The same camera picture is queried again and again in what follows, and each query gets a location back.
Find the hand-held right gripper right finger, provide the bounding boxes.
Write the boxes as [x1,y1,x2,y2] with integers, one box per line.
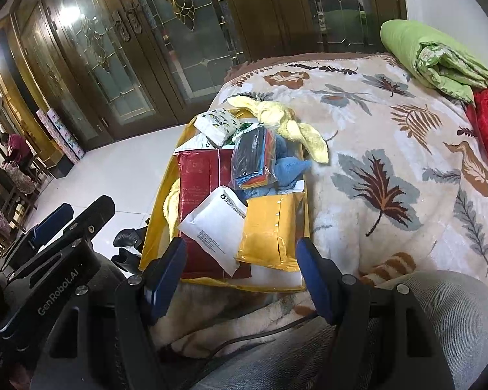
[296,238,458,390]

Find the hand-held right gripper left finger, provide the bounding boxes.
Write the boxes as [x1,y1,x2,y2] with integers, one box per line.
[30,238,188,390]

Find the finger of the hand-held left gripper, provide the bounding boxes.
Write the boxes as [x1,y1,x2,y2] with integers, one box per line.
[6,204,75,263]
[63,195,116,241]

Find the yellow storage box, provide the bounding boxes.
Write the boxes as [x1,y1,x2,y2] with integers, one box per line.
[140,113,312,293]

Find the blue towel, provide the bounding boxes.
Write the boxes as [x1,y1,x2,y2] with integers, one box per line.
[244,134,313,202]

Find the white flat pack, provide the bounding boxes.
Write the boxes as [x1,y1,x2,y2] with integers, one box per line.
[250,266,304,290]

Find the dark wooden furniture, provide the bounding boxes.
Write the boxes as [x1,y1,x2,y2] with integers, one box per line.
[0,158,41,263]

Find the white plastic packet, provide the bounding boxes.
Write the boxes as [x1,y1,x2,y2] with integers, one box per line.
[178,186,249,275]

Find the pale yellow fluffy cloth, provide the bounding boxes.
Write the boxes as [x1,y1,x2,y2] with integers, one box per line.
[163,179,184,244]

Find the yellow padded envelope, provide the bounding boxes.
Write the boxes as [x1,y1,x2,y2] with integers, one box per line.
[235,192,306,273]

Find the orange striped plush item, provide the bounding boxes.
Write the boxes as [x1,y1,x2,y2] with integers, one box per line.
[360,252,417,287]

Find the stack of printed cartons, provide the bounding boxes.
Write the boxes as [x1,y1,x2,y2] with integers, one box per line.
[36,108,86,164]

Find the dark red packet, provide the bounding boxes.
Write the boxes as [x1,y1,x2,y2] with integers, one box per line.
[175,148,253,281]

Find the white mailing bag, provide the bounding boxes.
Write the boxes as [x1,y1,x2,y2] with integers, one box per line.
[175,134,228,156]

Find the leaf print blanket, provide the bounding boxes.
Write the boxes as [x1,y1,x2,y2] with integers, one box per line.
[150,51,488,358]

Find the clear bag of coloured cloths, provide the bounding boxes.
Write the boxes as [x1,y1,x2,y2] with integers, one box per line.
[230,125,279,191]

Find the person's grey trousers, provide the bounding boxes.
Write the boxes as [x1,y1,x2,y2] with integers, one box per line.
[187,270,488,390]

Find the white patterned tissue pack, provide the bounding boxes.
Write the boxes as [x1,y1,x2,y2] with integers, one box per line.
[194,108,247,148]

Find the green packet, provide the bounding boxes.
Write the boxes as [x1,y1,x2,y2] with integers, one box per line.
[228,121,262,147]

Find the yellow towel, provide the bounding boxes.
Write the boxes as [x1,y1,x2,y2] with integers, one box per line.
[227,95,330,164]

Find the wooden glass door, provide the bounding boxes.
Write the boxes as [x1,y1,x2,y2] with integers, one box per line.
[0,0,409,151]

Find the green folded quilt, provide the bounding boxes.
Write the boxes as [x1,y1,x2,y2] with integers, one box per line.
[380,19,488,104]

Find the brass door handle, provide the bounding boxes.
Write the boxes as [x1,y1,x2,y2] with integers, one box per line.
[120,2,144,36]

